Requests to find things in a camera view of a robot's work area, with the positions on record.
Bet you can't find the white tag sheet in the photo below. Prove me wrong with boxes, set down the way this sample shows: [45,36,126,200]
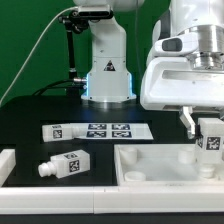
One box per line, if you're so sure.
[72,123,153,140]

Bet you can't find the black camera stand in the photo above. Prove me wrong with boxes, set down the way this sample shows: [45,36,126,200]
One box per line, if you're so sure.
[58,11,88,79]

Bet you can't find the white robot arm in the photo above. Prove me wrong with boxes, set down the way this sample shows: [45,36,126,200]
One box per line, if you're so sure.
[73,0,224,138]

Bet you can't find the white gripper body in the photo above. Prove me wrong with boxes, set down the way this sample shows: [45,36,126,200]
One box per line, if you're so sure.
[140,57,224,110]

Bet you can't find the white cable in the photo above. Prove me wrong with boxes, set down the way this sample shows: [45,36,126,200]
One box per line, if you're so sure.
[0,5,79,108]

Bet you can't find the black cables on table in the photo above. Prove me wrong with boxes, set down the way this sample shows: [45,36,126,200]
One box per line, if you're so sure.
[31,77,88,97]

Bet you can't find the white square table top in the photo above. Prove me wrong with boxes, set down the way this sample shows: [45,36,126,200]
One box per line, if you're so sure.
[114,144,224,186]

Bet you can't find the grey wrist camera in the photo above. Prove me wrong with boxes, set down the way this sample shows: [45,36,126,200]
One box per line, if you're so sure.
[154,32,199,53]

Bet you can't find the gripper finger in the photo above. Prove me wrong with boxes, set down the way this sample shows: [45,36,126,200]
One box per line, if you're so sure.
[179,106,196,139]

